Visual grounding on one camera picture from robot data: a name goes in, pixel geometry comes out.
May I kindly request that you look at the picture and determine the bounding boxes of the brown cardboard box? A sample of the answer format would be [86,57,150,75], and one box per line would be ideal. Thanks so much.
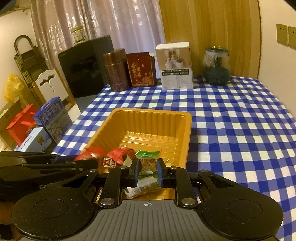
[1,99,23,150]

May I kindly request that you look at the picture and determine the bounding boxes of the light blue box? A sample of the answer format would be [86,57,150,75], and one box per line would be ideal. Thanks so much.
[14,127,56,153]

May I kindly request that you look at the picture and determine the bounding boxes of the blue milk carton box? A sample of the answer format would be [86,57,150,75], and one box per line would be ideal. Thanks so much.
[33,97,73,144]

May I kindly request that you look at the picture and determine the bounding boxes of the wall socket plate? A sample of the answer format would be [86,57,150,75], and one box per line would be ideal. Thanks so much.
[276,24,288,46]

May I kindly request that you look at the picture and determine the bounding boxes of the black cabinet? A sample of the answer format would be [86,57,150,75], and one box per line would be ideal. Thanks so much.
[58,35,113,98]

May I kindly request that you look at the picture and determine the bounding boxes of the red candy packet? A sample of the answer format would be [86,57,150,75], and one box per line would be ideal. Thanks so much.
[107,147,135,166]

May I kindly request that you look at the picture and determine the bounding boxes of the orange plastic tray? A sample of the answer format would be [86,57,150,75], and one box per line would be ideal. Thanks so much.
[79,107,193,201]

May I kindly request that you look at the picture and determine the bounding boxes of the folded dark trolley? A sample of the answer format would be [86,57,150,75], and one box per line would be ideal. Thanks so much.
[14,35,49,107]

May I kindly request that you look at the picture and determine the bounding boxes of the red gift bag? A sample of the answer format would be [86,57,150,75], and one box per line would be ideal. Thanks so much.
[6,104,38,147]

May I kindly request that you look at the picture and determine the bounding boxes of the green candy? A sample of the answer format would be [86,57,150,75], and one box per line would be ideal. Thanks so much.
[123,150,162,199]

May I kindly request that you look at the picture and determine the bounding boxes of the white product box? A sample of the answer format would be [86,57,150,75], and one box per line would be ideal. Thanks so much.
[156,42,193,90]

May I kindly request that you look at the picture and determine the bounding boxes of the green glass jar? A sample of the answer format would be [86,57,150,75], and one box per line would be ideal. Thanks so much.
[203,46,231,86]

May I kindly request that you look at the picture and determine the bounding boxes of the blue white checkered tablecloth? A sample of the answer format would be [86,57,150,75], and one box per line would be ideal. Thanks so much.
[54,77,295,240]

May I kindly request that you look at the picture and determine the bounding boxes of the yellow plastic bag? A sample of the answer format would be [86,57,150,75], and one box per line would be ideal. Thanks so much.
[4,74,24,105]

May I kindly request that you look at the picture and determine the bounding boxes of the pink curtain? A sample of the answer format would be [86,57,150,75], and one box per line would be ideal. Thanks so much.
[30,0,165,68]

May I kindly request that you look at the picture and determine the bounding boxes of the dark patterned candy packet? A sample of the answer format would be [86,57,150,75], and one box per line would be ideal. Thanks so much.
[103,157,117,169]

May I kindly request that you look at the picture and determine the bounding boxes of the small glass jar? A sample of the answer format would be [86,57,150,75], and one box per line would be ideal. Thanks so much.
[71,26,87,45]

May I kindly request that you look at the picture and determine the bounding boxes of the red snack packet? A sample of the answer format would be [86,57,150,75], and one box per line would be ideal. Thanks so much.
[74,148,105,162]

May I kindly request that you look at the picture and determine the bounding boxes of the white wooden chair back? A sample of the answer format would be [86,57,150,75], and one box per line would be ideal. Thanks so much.
[35,68,76,111]

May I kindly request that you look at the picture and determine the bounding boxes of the brown cylindrical canister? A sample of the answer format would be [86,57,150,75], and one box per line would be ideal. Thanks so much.
[103,48,130,91]

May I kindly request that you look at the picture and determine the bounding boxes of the person's left hand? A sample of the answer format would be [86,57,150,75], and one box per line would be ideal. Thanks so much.
[0,202,20,240]

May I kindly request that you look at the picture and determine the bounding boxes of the dark red gift box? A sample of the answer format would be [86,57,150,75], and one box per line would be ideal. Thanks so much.
[126,52,157,87]

